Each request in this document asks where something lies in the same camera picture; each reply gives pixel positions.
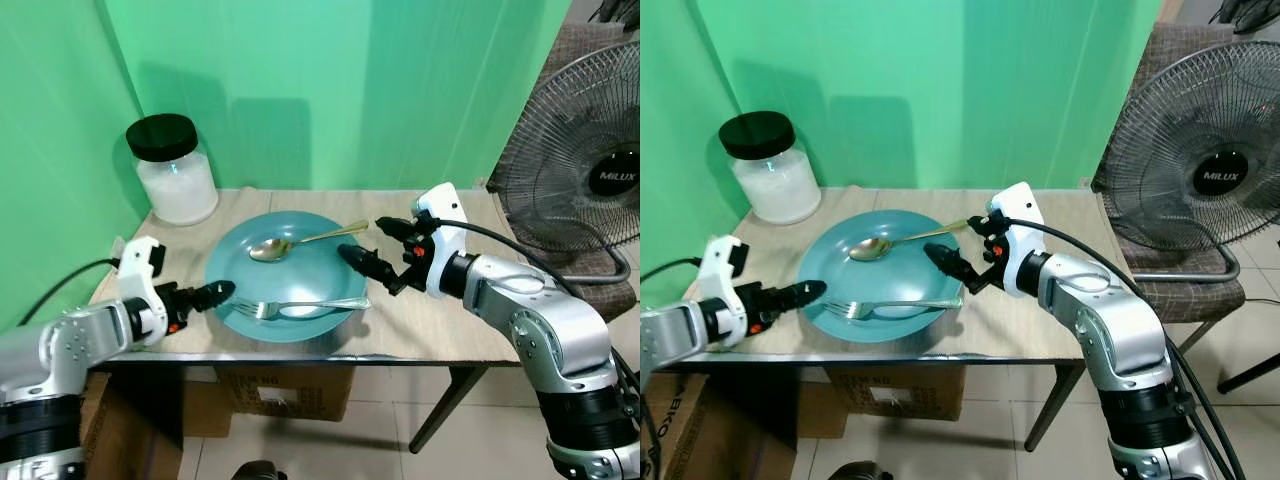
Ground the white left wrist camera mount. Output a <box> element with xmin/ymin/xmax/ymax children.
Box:
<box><xmin>705</xmin><ymin>236</ymin><xmax>757</xmax><ymax>346</ymax></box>
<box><xmin>117</xmin><ymin>236</ymin><xmax>171</xmax><ymax>346</ymax></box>

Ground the silver fork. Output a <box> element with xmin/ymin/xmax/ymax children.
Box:
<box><xmin>828</xmin><ymin>296</ymin><xmax>963</xmax><ymax>321</ymax></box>
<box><xmin>237</xmin><ymin>296</ymin><xmax>371</xmax><ymax>321</ymax></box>

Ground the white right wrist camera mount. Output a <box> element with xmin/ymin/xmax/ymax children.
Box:
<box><xmin>988</xmin><ymin>182</ymin><xmax>1047</xmax><ymax>296</ymax></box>
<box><xmin>412</xmin><ymin>183</ymin><xmax>471</xmax><ymax>296</ymax></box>

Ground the green backdrop screen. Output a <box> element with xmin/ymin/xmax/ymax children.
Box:
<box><xmin>0</xmin><ymin>0</ymin><xmax>573</xmax><ymax>331</ymax></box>
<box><xmin>640</xmin><ymin>0</ymin><xmax>1166</xmax><ymax>301</ymax></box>

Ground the black electric fan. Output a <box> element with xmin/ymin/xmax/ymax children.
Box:
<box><xmin>1100</xmin><ymin>40</ymin><xmax>1280</xmax><ymax>286</ymax></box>
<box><xmin>487</xmin><ymin>40</ymin><xmax>641</xmax><ymax>286</ymax></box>

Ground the large printed cardboard box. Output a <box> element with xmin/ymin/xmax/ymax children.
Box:
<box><xmin>645</xmin><ymin>372</ymin><xmax>773</xmax><ymax>480</ymax></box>
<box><xmin>80</xmin><ymin>372</ymin><xmax>186</xmax><ymax>480</ymax></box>

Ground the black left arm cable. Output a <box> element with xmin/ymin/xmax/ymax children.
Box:
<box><xmin>640</xmin><ymin>256</ymin><xmax>713</xmax><ymax>284</ymax></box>
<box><xmin>18</xmin><ymin>258</ymin><xmax>123</xmax><ymax>326</ymax></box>

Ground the black tangled object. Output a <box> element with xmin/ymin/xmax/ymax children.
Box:
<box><xmin>1210</xmin><ymin>0</ymin><xmax>1280</xmax><ymax>36</ymax></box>
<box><xmin>588</xmin><ymin>0</ymin><xmax>641</xmax><ymax>33</ymax></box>

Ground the black table leg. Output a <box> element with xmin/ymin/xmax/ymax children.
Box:
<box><xmin>1024</xmin><ymin>365</ymin><xmax>1087</xmax><ymax>453</ymax></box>
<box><xmin>408</xmin><ymin>365</ymin><xmax>491</xmax><ymax>454</ymax></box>

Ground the brown wicker chair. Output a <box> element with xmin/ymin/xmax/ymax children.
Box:
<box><xmin>497</xmin><ymin>20</ymin><xmax>641</xmax><ymax>323</ymax></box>
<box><xmin>1090</xmin><ymin>22</ymin><xmax>1280</xmax><ymax>356</ymax></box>

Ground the black metal bar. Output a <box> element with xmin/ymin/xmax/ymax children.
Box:
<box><xmin>1216</xmin><ymin>350</ymin><xmax>1280</xmax><ymax>394</ymax></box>

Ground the plain small cardboard box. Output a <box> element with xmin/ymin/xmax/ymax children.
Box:
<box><xmin>180</xmin><ymin>378</ymin><xmax>233</xmax><ymax>438</ymax></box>
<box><xmin>770</xmin><ymin>378</ymin><xmax>827</xmax><ymax>438</ymax></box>

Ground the cardboard box with white label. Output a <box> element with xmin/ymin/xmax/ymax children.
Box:
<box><xmin>215</xmin><ymin>365</ymin><xmax>353</xmax><ymax>423</ymax></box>
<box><xmin>825</xmin><ymin>365</ymin><xmax>966</xmax><ymax>423</ymax></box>

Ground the gold spoon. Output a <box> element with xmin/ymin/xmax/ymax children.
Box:
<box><xmin>248</xmin><ymin>220</ymin><xmax>369</xmax><ymax>264</ymax></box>
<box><xmin>849</xmin><ymin>218</ymin><xmax>971</xmax><ymax>263</ymax></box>

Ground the teal round plate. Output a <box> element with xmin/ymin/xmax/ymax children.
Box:
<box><xmin>797</xmin><ymin>211</ymin><xmax>963</xmax><ymax>344</ymax></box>
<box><xmin>204</xmin><ymin>211</ymin><xmax>369</xmax><ymax>344</ymax></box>

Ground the glass jar with black lid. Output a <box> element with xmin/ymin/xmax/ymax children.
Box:
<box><xmin>719</xmin><ymin>111</ymin><xmax>823</xmax><ymax>225</ymax></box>
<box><xmin>126</xmin><ymin>114</ymin><xmax>220</xmax><ymax>227</ymax></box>

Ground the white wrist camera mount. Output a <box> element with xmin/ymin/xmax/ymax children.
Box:
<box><xmin>988</xmin><ymin>182</ymin><xmax>1047</xmax><ymax>296</ymax></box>
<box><xmin>117</xmin><ymin>236</ymin><xmax>171</xmax><ymax>346</ymax></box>
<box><xmin>412</xmin><ymin>183</ymin><xmax>471</xmax><ymax>296</ymax></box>
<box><xmin>705</xmin><ymin>236</ymin><xmax>757</xmax><ymax>346</ymax></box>

